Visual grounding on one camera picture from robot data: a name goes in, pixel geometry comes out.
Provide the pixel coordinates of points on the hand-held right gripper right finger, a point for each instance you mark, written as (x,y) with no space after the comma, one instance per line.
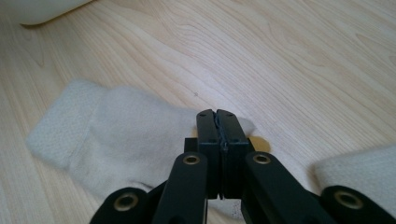
(233,137)

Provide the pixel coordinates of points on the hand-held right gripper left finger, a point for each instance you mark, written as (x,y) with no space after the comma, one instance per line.
(207,133)

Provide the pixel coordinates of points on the white plastic basket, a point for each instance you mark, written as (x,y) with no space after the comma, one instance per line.
(37,11)

